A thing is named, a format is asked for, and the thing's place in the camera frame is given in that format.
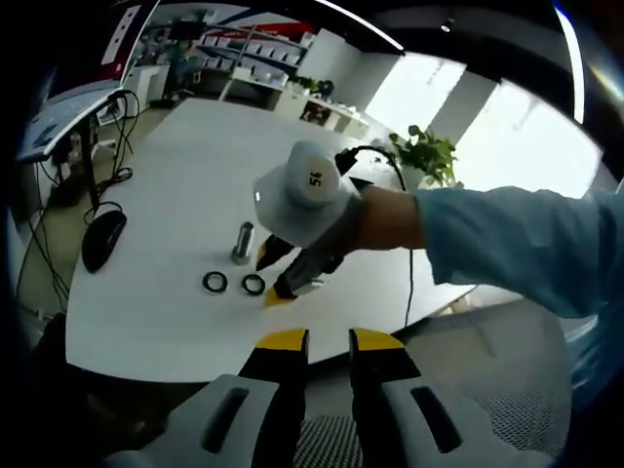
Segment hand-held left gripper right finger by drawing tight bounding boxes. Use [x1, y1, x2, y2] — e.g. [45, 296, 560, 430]
[348, 327, 557, 468]

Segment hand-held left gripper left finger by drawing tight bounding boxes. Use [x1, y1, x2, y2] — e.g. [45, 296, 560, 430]
[101, 328, 311, 468]

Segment large metal threaded stud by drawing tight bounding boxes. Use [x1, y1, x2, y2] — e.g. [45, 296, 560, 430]
[230, 221, 255, 266]

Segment person's right hand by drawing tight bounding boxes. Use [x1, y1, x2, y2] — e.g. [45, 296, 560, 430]
[340, 187, 426, 254]

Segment low white shelf unit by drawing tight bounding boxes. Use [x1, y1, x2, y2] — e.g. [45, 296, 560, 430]
[275, 90, 371, 140]

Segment green potted plant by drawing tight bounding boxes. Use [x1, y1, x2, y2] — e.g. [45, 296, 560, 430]
[389, 125, 462, 189]

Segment blue storage shelving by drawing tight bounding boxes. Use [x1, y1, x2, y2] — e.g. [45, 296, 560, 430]
[192, 23, 316, 94]

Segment black computer mouse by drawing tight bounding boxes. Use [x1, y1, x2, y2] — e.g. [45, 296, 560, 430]
[81, 210, 128, 274]

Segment white cabinet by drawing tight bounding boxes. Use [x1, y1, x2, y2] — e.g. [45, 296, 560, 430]
[126, 65, 172, 111]

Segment straight ceiling light strip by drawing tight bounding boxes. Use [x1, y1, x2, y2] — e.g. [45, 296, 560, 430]
[314, 0, 406, 53]

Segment person's light blue shirt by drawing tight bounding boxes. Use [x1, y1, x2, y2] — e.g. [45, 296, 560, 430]
[565, 311, 624, 406]

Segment side desk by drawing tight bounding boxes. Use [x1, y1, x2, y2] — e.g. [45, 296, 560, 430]
[17, 87, 136, 162]

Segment red and white banner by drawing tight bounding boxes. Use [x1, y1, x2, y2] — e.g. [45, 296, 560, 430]
[100, 4, 147, 79]

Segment curved ceiling light strip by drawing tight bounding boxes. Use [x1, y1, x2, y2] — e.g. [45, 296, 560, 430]
[553, 0, 586, 123]

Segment black floor cables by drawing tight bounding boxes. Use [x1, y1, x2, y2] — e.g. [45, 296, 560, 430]
[28, 90, 140, 225]

